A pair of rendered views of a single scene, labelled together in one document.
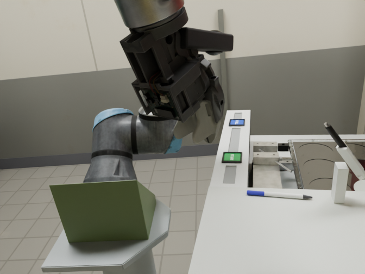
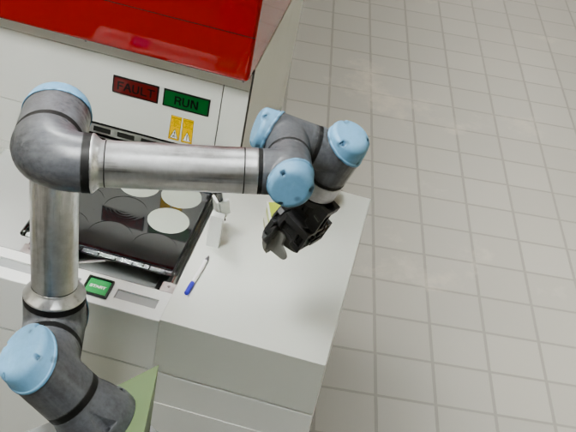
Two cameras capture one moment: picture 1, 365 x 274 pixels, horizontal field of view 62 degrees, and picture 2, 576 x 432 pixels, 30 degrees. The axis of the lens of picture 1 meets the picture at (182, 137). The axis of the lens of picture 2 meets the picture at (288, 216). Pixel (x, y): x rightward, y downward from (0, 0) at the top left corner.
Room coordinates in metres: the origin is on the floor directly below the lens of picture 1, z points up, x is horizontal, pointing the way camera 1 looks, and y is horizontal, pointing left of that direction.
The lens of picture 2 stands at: (0.70, 1.58, 2.46)
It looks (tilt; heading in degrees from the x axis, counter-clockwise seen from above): 36 degrees down; 260
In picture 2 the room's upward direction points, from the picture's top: 12 degrees clockwise
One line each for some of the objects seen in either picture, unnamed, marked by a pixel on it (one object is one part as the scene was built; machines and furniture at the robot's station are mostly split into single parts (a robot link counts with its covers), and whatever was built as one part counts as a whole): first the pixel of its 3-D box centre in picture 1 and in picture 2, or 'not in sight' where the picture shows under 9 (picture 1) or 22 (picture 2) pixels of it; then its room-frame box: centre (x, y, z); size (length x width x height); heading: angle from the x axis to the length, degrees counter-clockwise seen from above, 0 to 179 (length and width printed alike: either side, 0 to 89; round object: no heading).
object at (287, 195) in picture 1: (278, 194); (197, 274); (0.56, -0.20, 0.97); 0.14 x 0.01 x 0.01; 71
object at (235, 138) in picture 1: (235, 158); (39, 297); (0.89, -0.17, 0.89); 0.55 x 0.09 x 0.14; 165
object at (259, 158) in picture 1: (265, 158); not in sight; (0.86, -0.26, 0.89); 0.08 x 0.03 x 0.03; 75
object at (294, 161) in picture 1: (295, 168); (99, 254); (0.78, -0.33, 0.90); 0.38 x 0.01 x 0.01; 165
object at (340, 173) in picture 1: (349, 173); (219, 216); (0.52, -0.33, 1.03); 0.06 x 0.04 x 0.13; 75
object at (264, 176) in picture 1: (266, 179); not in sight; (0.78, -0.24, 0.87); 0.36 x 0.08 x 0.03; 165
